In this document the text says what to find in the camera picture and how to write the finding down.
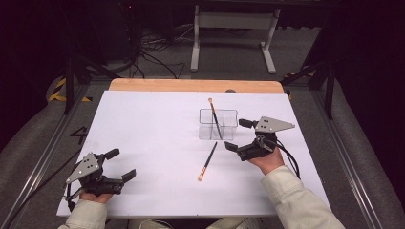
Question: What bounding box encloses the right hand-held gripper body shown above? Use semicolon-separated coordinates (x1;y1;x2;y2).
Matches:
237;115;296;162

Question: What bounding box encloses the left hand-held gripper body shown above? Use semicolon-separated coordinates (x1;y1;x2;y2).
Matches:
65;152;125;196

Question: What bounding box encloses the clear acrylic organizer box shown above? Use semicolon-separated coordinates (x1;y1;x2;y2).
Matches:
198;108;239;141

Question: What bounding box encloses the black handled makeup brush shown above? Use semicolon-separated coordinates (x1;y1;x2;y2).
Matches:
197;141;219;182
207;97;224;141

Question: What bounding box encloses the person's left hand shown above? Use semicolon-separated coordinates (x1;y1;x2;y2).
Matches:
78;190;114;204

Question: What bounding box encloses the person's right hand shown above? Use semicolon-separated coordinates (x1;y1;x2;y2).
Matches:
247;146;286;176

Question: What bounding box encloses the white board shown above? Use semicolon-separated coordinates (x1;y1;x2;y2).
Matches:
56;90;332;219

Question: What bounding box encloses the black tripod stand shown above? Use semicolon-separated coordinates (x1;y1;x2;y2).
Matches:
280;60;335;120
61;53;122;115

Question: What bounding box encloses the wooden table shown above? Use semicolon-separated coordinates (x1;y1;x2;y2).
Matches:
108;78;285;94

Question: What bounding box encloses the white metal stand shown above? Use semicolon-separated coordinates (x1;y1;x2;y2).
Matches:
190;4;282;74

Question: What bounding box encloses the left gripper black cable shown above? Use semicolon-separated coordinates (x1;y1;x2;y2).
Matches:
61;182;85;213

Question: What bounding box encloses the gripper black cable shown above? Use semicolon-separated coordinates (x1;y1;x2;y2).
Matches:
268;137;302;179
61;182;85;213

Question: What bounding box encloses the aluminium frame rail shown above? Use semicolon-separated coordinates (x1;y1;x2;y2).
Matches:
0;84;92;229
309;89;385;229

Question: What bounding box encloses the long black floor cable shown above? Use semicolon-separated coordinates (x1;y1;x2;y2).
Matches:
4;149;82;228

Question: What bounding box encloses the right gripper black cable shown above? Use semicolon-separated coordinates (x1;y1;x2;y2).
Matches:
268;137;302;179

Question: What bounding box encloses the tangle of black floor cables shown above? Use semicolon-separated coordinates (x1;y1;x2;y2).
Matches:
130;25;195;80

